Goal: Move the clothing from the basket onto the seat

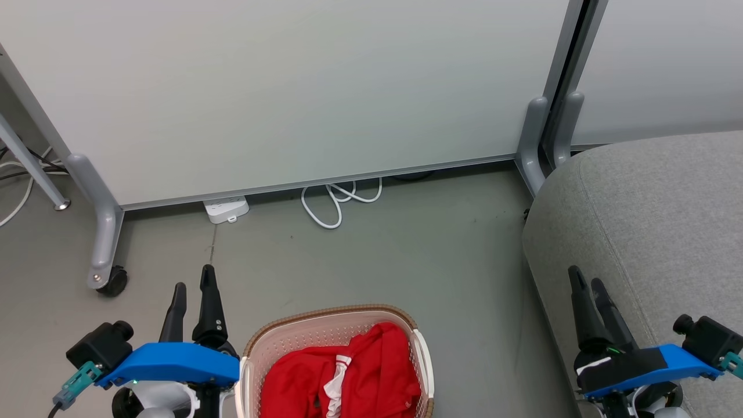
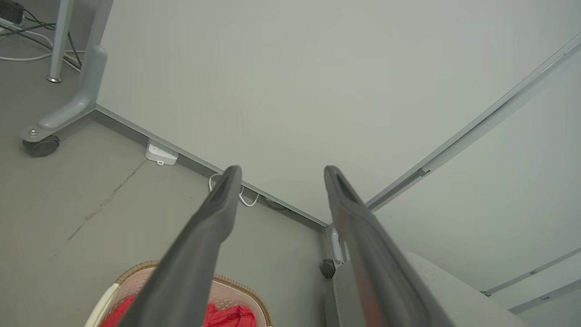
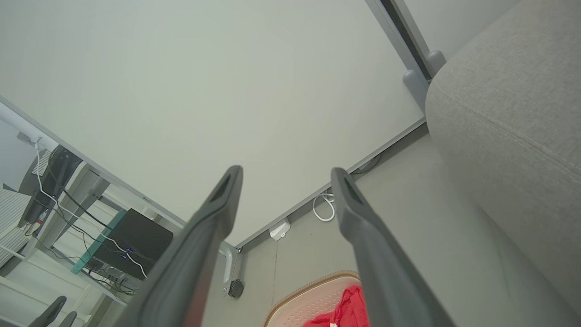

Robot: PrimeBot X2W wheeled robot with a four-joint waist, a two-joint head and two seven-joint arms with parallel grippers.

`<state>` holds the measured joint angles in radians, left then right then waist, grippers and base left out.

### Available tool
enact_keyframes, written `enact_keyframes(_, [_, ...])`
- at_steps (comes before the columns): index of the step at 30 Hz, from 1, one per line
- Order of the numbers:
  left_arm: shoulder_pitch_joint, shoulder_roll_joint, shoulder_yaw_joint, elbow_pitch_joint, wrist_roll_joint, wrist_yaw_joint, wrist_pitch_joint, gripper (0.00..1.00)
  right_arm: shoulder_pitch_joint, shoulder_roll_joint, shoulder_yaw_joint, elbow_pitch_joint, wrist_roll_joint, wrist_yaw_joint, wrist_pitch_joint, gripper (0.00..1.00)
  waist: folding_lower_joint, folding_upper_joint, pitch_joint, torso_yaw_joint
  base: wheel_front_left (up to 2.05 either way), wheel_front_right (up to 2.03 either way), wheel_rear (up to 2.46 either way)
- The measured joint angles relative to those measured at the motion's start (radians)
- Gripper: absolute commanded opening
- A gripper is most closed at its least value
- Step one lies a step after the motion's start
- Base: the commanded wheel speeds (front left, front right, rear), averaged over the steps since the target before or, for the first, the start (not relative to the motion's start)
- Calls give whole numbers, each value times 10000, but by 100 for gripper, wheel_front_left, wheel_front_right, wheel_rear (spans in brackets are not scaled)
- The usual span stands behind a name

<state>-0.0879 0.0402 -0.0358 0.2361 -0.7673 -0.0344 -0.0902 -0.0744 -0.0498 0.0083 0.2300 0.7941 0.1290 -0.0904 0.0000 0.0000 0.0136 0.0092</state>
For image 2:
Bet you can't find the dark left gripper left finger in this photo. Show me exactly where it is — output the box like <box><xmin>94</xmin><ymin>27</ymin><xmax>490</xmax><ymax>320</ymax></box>
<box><xmin>117</xmin><ymin>165</ymin><xmax>242</xmax><ymax>327</ymax></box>

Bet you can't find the white power strip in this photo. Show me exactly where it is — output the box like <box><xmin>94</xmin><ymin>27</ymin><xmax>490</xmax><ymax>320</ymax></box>
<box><xmin>145</xmin><ymin>139</ymin><xmax>179</xmax><ymax>167</ymax></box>

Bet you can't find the black power adapter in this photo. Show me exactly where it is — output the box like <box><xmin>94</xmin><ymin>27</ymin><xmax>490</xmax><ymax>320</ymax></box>
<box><xmin>0</xmin><ymin>0</ymin><xmax>25</xmax><ymax>25</ymax></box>

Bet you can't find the white floor cable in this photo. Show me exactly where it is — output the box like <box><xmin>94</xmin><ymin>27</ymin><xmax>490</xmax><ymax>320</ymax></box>
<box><xmin>0</xmin><ymin>28</ymin><xmax>85</xmax><ymax>72</ymax></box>

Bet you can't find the grey metal table leg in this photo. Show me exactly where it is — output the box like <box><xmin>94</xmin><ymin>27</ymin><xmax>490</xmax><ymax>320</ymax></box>
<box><xmin>46</xmin><ymin>0</ymin><xmax>76</xmax><ymax>84</ymax></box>

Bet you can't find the grey partition leg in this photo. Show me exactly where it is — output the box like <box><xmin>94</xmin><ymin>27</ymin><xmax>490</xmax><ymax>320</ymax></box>
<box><xmin>325</xmin><ymin>224</ymin><xmax>350</xmax><ymax>266</ymax></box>
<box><xmin>20</xmin><ymin>0</ymin><xmax>114</xmax><ymax>142</ymax></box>

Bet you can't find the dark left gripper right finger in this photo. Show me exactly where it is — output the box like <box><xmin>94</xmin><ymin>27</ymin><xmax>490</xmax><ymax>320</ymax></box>
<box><xmin>324</xmin><ymin>165</ymin><xmax>454</xmax><ymax>327</ymax></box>

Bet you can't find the black floor cable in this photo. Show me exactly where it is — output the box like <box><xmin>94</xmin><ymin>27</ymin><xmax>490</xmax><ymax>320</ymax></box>
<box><xmin>0</xmin><ymin>8</ymin><xmax>83</xmax><ymax>69</ymax></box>

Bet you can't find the white partition panel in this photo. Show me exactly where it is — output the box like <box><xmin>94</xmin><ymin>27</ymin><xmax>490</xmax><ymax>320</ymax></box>
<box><xmin>365</xmin><ymin>34</ymin><xmax>581</xmax><ymax>315</ymax></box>
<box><xmin>94</xmin><ymin>0</ymin><xmax>581</xmax><ymax>228</ymax></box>

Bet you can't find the white looped cable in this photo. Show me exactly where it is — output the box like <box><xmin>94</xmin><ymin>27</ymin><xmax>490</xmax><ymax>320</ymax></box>
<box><xmin>208</xmin><ymin>173</ymin><xmax>260</xmax><ymax>208</ymax></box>

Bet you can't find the cream perforated laundry basket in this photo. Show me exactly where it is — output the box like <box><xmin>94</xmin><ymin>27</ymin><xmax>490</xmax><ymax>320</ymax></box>
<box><xmin>84</xmin><ymin>261</ymin><xmax>273</xmax><ymax>327</ymax></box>

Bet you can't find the red cloth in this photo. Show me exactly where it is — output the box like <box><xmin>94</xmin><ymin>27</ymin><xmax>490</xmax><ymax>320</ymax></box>
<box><xmin>102</xmin><ymin>294</ymin><xmax>257</xmax><ymax>327</ymax></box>

